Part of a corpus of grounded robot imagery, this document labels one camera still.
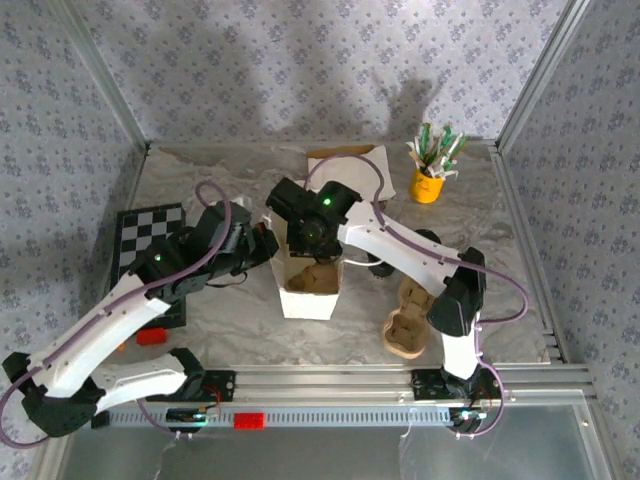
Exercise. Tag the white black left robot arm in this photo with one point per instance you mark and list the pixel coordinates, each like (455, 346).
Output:
(100, 330)

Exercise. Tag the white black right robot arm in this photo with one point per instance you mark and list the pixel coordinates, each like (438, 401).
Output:
(400, 250)

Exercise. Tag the red toy brick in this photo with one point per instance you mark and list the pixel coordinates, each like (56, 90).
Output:
(250, 421)
(151, 337)

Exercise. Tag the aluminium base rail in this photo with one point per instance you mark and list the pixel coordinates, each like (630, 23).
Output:
(325, 385)

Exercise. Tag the small black bracket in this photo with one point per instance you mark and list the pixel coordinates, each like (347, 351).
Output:
(100, 421)

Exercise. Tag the brown pulp cup carrier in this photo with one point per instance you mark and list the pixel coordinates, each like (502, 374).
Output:
(405, 340)
(315, 280)

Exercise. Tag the aluminium table edge rail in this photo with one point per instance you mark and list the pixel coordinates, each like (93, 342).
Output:
(514, 200)

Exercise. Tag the black paper coffee cup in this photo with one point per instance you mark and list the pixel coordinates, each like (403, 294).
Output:
(382, 270)

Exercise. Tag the white printed paper gift bag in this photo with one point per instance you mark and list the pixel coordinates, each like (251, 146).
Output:
(307, 305)

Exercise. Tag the black grey chessboard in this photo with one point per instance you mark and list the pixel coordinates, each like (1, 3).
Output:
(150, 225)

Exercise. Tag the yellow straw holder cup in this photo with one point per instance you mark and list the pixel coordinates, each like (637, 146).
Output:
(426, 190)

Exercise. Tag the aluminium frame post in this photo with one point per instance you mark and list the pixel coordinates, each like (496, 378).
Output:
(542, 75)
(106, 75)

